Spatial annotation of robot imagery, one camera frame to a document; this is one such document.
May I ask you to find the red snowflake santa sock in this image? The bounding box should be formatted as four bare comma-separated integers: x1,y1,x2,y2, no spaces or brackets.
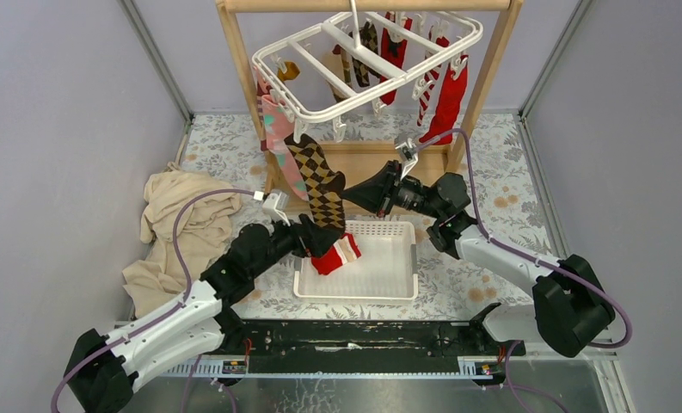
310,233,362,275

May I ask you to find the white plastic clip hanger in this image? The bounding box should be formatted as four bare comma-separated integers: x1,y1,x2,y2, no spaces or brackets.
251,3,483,124

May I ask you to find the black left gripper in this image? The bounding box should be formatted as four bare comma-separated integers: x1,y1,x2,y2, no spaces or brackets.
249,212,341,281

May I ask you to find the white plastic basket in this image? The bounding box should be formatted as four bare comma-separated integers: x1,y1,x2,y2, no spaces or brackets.
293,220,419,305

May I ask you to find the beige crumpled cloth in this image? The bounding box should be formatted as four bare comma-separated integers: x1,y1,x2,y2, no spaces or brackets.
122,163,242,318

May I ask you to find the pink purple striped sock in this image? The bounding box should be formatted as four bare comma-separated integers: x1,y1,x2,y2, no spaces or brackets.
255,71,272,152

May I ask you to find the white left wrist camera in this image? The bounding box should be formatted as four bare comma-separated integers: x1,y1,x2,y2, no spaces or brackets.
253,189,291,226

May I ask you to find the beige sock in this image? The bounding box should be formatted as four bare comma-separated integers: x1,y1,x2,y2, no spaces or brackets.
322,52,345,97

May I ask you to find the pink patterned sock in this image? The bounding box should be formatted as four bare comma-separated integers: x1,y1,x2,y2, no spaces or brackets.
261,95,308,200

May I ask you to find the floral patterned table mat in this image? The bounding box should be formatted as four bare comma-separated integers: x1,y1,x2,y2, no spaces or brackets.
181,113,560,320

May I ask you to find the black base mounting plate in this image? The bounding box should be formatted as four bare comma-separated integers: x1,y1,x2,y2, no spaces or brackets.
212,319,525,374

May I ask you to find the mustard yellow sock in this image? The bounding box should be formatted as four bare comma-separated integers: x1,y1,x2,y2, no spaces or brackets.
277,61,300,83

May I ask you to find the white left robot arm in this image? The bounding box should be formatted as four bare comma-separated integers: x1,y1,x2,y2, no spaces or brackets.
51,215,346,412

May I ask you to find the plain red sock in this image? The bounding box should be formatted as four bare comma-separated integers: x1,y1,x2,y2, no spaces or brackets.
419,54,469,143

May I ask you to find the brown yellow argyle sock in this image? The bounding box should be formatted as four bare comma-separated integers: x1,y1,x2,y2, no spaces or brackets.
284,134,346,233

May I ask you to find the wooden hanger stand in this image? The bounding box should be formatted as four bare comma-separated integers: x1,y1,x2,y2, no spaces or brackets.
215,0,525,217

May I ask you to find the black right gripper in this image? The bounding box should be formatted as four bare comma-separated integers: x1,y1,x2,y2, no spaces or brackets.
341,160,444,220

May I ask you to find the red bow sock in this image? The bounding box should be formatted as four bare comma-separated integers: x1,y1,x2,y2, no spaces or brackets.
378,16,414,108

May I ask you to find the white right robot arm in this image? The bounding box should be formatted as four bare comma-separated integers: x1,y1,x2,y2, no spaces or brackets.
342,161,617,358

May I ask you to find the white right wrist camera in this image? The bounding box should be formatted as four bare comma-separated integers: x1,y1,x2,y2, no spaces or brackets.
394,138,419,179

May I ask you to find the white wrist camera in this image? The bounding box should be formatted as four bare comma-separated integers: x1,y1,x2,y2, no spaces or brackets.
253,189,291,226
394,138,419,179

